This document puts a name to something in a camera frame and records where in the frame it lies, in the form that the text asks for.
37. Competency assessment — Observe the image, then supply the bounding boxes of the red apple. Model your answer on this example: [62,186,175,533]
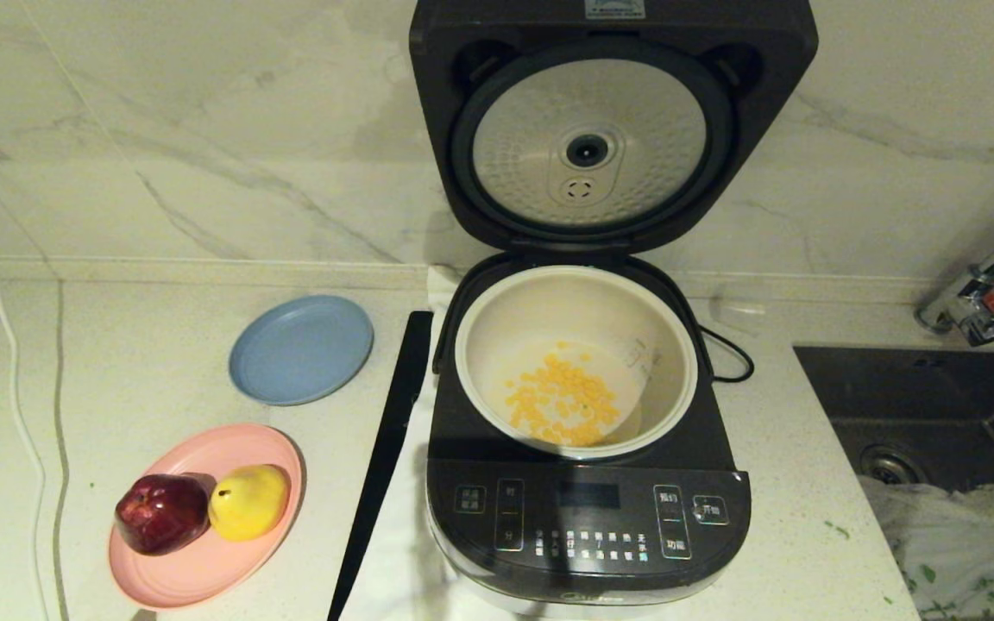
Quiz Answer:
[114,474,210,557]

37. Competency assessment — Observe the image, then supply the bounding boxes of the yellow pear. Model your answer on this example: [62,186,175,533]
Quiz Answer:
[207,465,292,543]

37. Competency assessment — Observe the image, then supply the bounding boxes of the white cable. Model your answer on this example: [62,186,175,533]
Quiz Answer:
[0,151,55,621]

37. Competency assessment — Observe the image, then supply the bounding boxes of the pink plate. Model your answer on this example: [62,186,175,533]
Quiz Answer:
[107,423,305,610]

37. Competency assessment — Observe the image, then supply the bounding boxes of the black rice cooker lid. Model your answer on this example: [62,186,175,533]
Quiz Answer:
[408,0,820,254]

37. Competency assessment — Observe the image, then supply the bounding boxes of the blue plate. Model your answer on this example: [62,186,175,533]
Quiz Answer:
[229,295,375,406]

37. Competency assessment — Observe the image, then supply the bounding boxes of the black power cord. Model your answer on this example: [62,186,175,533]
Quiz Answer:
[697,323,756,384]

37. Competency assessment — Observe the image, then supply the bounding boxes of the yellow corn kernels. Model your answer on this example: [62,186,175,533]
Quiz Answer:
[504,341,621,447]

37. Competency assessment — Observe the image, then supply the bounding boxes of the white green patterned cloth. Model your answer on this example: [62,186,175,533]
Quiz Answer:
[859,474,994,621]

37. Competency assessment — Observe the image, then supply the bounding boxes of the white inner pot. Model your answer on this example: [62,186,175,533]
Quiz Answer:
[455,265,699,459]

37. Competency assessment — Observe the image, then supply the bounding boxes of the clear plastic cup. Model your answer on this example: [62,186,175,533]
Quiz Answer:
[708,293,767,337]

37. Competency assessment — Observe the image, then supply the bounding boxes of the long black flat strip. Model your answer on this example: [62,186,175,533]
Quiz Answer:
[327,310,436,621]

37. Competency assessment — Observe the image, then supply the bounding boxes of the black rice cooker base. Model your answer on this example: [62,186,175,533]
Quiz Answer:
[425,253,752,618]

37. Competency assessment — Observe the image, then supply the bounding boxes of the dark sink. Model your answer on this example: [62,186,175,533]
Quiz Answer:
[791,345,994,518]

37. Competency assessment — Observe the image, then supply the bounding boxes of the chrome faucet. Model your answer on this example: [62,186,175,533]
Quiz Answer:
[911,197,994,348]

